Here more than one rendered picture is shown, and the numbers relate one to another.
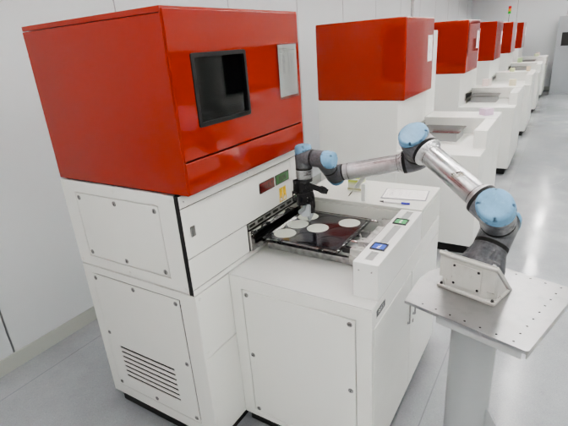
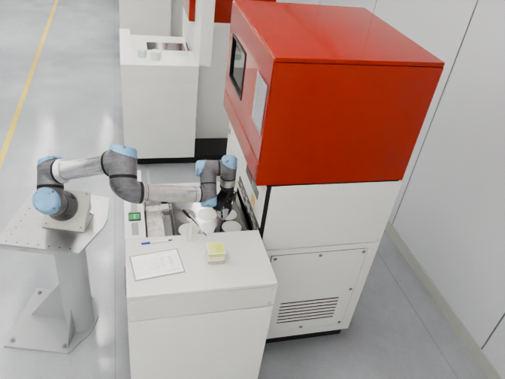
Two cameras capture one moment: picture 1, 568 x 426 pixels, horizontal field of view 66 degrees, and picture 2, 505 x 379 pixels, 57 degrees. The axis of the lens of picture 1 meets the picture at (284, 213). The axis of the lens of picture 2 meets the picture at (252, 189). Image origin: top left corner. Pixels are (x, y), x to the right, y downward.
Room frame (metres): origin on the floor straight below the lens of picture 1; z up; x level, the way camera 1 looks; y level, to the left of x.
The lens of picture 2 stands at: (3.14, -1.46, 2.41)
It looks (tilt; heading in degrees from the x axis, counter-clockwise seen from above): 35 degrees down; 129
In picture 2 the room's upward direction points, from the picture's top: 8 degrees clockwise
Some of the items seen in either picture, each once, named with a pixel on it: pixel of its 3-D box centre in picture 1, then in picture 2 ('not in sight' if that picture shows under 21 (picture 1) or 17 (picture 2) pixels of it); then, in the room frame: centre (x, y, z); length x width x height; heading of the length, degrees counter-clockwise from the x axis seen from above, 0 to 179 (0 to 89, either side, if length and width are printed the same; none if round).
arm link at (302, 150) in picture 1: (303, 156); (228, 167); (1.89, -0.11, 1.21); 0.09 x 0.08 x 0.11; 54
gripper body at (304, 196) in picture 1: (303, 191); (226, 193); (1.89, -0.10, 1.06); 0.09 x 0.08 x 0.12; 111
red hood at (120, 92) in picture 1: (180, 93); (315, 87); (1.94, 0.41, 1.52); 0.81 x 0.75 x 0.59; 147
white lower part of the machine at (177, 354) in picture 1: (209, 311); (285, 250); (1.96, 0.43, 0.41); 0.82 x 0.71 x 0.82; 147
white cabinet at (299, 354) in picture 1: (347, 316); (185, 293); (1.82, -0.28, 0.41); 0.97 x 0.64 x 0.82; 147
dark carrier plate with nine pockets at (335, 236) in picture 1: (317, 228); (207, 215); (1.81, -0.15, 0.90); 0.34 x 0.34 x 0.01; 57
